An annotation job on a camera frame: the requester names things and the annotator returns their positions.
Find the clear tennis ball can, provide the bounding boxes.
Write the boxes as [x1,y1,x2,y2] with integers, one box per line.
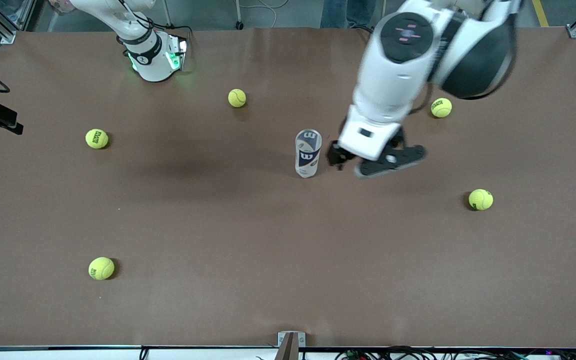
[295,128,323,179]

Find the person's blue jeans legs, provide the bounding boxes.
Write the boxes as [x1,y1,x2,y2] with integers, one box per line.
[320,0,386,29]

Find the grey metal camera bracket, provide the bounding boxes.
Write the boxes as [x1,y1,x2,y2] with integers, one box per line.
[277,331,306,360]

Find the tangled black cable bundle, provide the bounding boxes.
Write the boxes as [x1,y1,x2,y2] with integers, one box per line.
[335,346,576,360]

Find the black right base cable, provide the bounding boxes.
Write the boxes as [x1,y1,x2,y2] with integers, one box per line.
[118,0,192,42]

